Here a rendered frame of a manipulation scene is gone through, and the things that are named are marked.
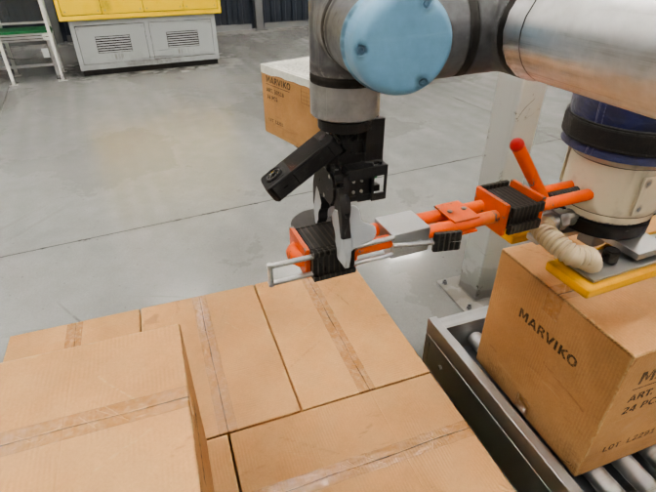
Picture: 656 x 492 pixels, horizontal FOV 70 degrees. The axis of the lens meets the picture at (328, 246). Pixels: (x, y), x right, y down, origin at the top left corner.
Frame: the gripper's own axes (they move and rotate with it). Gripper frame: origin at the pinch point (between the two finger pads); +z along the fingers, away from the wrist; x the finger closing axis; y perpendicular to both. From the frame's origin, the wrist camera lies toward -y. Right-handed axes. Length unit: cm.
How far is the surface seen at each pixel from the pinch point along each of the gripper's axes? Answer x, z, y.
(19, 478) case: -3, 27, -50
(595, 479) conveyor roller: -20, 68, 60
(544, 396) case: -4, 55, 55
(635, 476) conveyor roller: -23, 68, 69
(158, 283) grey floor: 174, 122, -34
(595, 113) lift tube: 1, -15, 49
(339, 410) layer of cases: 20, 67, 11
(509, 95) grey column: 101, 14, 121
